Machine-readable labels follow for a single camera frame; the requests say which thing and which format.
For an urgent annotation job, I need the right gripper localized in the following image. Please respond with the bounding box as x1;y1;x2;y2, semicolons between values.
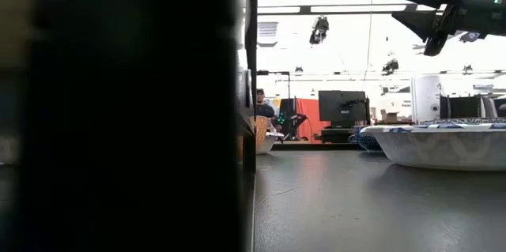
391;0;487;57

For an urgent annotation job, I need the blue white patterned paper bowl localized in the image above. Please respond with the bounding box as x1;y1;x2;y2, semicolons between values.
358;117;506;172
255;130;285;155

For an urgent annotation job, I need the blue round coaster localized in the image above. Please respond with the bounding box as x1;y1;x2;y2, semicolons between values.
348;125;383;152

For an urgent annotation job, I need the white panel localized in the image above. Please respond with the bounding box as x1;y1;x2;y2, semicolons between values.
410;74;443;123

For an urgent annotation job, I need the black box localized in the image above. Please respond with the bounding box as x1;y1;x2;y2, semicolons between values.
439;93;482;119

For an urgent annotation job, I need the cardboard box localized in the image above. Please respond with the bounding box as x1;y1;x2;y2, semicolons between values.
379;108;401;124

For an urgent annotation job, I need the black monitor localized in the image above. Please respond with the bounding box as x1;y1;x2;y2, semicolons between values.
318;89;371;123

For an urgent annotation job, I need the orange cloth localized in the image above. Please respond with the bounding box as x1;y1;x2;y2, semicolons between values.
295;97;332;144

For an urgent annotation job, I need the white ceiling vent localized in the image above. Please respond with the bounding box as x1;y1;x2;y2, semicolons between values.
257;21;280;48

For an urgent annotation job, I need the person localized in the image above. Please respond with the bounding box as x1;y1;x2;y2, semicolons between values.
255;88;277;119

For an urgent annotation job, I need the tan wooden board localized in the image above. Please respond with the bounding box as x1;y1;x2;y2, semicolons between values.
255;115;273;146

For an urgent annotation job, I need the black table mat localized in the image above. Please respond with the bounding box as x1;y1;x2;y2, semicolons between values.
252;148;506;252

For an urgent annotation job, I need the light wooden board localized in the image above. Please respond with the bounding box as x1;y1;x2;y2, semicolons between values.
0;0;259;252

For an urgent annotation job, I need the black hanging camera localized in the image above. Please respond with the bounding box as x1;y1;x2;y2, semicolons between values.
380;58;400;77
308;15;330;46

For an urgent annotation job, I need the black aluminium table frame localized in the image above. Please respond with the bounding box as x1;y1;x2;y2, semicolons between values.
271;142;363;152

